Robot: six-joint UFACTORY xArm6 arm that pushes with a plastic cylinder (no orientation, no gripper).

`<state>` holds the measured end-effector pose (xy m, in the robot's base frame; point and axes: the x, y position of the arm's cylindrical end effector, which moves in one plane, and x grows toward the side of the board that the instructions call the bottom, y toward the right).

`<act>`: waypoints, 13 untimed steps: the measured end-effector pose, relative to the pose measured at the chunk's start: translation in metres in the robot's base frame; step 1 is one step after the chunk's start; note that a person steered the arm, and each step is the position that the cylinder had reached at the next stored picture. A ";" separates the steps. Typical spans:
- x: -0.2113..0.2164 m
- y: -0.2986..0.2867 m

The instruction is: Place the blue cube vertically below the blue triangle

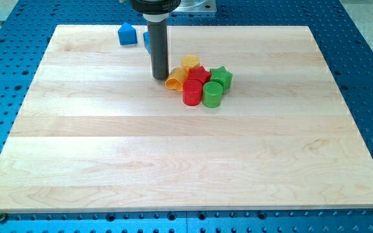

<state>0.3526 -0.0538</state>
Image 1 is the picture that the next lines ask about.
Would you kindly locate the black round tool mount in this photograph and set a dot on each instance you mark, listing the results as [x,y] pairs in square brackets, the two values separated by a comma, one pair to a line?
[154,7]

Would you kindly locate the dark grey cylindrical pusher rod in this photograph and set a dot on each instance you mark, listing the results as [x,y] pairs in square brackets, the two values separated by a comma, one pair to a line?
[157,29]

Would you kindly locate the blue cube block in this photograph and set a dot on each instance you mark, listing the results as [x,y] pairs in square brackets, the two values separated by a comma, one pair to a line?
[146,38]

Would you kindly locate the blue triangle block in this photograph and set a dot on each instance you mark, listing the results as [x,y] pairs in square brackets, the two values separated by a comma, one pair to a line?
[127,34]

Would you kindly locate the yellow hexagon block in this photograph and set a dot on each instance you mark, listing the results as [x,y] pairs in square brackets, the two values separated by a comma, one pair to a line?
[190,61]

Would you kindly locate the yellow heart block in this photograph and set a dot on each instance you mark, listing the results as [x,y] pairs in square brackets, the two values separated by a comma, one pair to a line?
[176,79]

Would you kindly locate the red star block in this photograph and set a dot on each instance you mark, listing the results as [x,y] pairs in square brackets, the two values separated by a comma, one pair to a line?
[200,74]

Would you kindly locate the red cylinder block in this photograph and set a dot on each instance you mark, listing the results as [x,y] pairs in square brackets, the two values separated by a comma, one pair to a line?
[192,92]

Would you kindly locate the green star block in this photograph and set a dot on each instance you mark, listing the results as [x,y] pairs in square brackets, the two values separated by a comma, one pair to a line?
[222,76]

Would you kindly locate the green cylinder block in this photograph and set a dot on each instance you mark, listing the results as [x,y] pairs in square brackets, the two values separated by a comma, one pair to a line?
[212,94]

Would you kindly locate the light wooden board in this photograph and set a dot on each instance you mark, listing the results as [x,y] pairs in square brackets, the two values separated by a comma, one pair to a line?
[97,133]

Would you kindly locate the blue perforated metal base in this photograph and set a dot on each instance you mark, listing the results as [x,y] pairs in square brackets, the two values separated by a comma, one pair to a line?
[26,32]

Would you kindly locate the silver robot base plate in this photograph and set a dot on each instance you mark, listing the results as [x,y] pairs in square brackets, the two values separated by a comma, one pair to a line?
[197,7]

